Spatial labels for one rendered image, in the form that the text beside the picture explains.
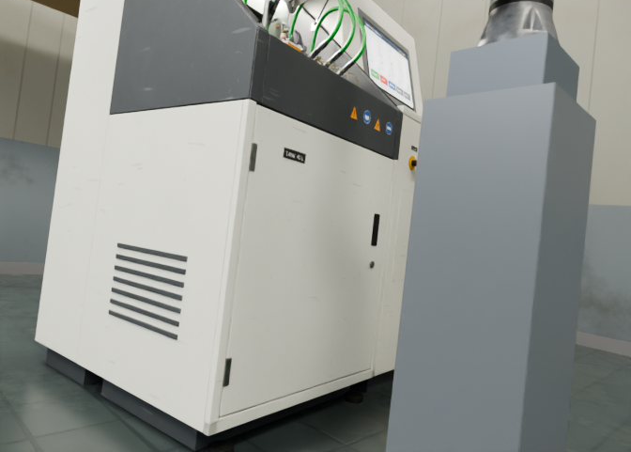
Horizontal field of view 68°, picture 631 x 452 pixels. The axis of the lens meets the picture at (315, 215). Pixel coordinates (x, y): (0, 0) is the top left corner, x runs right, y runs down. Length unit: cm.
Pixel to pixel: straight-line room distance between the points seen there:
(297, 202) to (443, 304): 47
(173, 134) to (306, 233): 41
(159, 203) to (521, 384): 88
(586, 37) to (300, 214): 296
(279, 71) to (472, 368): 74
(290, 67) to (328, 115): 18
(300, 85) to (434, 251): 54
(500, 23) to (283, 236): 64
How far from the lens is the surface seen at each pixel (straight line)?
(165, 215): 120
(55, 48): 392
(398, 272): 165
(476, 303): 84
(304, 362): 128
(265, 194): 107
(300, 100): 117
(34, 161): 376
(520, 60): 92
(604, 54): 373
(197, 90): 118
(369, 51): 203
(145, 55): 141
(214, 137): 109
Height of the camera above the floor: 52
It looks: 2 degrees up
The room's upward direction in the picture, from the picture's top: 7 degrees clockwise
